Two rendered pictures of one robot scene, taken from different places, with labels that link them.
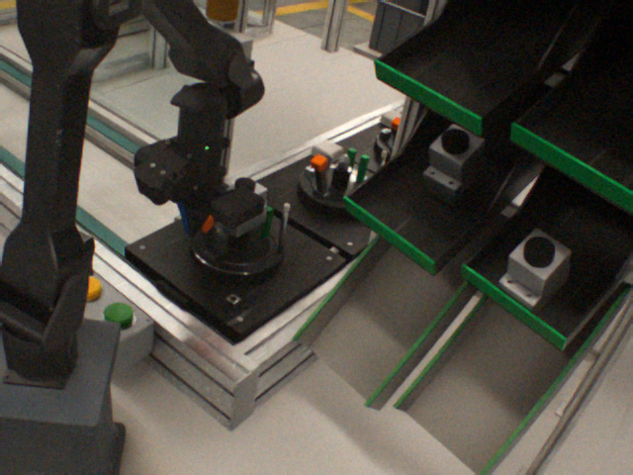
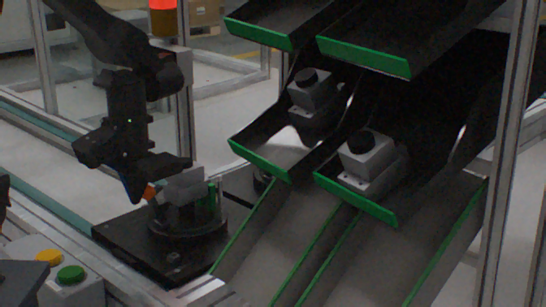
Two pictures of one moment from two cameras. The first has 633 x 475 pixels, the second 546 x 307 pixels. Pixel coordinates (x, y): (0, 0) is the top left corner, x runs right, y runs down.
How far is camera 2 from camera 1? 0.30 m
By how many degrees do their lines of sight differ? 17
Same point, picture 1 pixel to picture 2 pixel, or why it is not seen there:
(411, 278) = (307, 213)
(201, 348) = (138, 295)
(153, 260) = (113, 235)
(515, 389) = (398, 296)
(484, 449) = not seen: outside the picture
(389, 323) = (289, 252)
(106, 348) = (30, 278)
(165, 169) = (97, 140)
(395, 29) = not seen: hidden behind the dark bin
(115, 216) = (96, 214)
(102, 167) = (93, 180)
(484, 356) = (370, 270)
